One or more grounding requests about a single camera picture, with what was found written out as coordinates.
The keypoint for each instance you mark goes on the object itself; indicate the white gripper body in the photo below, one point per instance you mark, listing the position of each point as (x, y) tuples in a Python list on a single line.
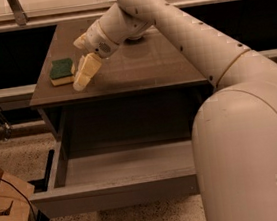
[(98, 40)]

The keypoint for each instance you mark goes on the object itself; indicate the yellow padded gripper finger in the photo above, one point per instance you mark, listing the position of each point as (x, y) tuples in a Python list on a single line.
[(88, 67), (81, 42)]

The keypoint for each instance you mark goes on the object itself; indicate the green and yellow sponge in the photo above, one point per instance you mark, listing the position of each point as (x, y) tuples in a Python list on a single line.
[(62, 72)]

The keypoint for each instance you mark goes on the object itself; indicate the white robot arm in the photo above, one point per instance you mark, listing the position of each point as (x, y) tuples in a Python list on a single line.
[(235, 130)]

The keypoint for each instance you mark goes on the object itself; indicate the grey drawer cabinet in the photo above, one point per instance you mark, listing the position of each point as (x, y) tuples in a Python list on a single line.
[(150, 64)]

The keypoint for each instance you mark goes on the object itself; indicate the open grey top drawer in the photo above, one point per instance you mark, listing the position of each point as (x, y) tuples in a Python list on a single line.
[(121, 152)]

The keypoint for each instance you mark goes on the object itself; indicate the white ceramic bowl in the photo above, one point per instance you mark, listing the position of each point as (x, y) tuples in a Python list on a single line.
[(135, 38)]

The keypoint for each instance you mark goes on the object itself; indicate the metal window post left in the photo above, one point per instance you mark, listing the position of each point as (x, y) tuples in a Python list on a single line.
[(19, 15)]

